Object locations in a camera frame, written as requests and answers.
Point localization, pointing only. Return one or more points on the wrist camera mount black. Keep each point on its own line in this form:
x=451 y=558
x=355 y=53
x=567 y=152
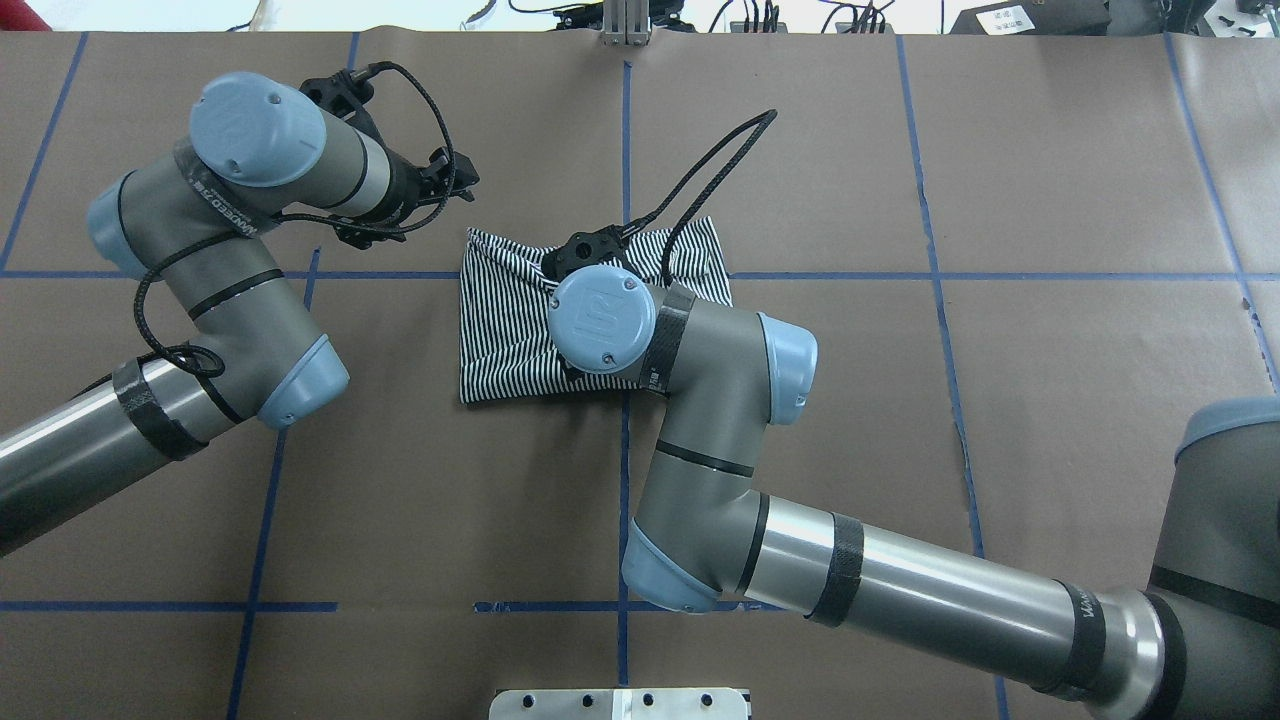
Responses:
x=345 y=95
x=586 y=249

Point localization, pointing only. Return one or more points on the aluminium frame post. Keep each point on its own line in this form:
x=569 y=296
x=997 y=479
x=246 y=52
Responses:
x=626 y=23

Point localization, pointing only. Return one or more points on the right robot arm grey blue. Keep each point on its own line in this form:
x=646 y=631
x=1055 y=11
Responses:
x=1200 y=642

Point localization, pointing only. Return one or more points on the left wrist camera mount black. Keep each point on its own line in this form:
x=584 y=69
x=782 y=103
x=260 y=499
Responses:
x=345 y=95

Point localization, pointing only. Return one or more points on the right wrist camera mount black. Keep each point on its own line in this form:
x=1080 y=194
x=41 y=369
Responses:
x=586 y=249

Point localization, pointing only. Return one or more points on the white pedestal column base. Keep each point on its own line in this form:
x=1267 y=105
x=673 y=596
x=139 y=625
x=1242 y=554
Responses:
x=623 y=703

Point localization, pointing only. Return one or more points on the striped polo shirt white collar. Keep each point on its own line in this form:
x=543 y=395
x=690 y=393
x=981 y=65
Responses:
x=505 y=346

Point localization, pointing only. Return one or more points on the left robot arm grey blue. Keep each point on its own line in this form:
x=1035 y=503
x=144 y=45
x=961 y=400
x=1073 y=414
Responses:
x=228 y=339

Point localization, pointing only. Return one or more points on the black box white label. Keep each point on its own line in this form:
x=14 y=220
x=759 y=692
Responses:
x=1051 y=18

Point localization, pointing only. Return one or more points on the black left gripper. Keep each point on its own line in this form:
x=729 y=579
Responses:
x=404 y=190

